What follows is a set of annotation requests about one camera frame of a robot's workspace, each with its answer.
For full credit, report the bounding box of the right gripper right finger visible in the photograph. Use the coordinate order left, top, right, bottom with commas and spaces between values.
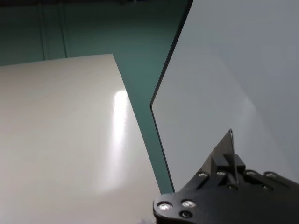
231, 129, 246, 186

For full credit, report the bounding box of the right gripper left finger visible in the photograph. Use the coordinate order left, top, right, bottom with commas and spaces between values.
200, 129, 235, 187

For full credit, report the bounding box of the beige rectangular board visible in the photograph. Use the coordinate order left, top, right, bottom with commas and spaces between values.
0, 53, 162, 224

